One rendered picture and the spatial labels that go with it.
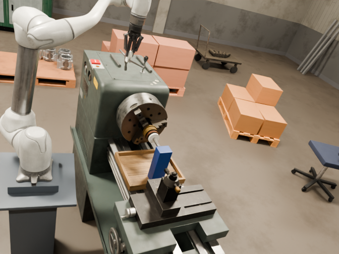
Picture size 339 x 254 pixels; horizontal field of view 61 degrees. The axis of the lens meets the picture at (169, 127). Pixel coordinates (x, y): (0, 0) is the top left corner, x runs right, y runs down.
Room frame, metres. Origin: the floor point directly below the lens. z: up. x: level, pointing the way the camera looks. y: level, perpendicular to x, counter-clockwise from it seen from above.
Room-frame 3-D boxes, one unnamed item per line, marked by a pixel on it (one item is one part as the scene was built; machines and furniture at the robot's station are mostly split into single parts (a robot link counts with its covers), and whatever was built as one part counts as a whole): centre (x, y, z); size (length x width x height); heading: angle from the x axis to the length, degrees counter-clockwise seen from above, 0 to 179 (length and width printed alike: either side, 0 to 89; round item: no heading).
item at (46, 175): (1.14, 0.65, 0.83); 0.22 x 0.18 x 0.06; 27
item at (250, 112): (4.20, -1.14, 0.34); 1.21 x 0.92 x 0.68; 22
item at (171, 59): (4.54, 0.72, 0.42); 1.38 x 0.98 x 0.83; 115
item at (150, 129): (1.46, 0.10, 1.08); 0.09 x 0.09 x 0.09; 34
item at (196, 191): (1.07, -0.14, 0.95); 0.43 x 0.18 x 0.04; 124
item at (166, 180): (1.04, -0.09, 1.14); 0.08 x 0.08 x 0.03
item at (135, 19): (1.69, 0.36, 1.65); 0.09 x 0.09 x 0.06
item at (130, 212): (0.94, 0.07, 0.95); 0.07 x 0.04 x 0.04; 124
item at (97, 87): (1.90, 0.42, 1.06); 0.59 x 0.48 x 0.39; 34
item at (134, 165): (1.38, 0.04, 0.89); 0.36 x 0.30 x 0.04; 124
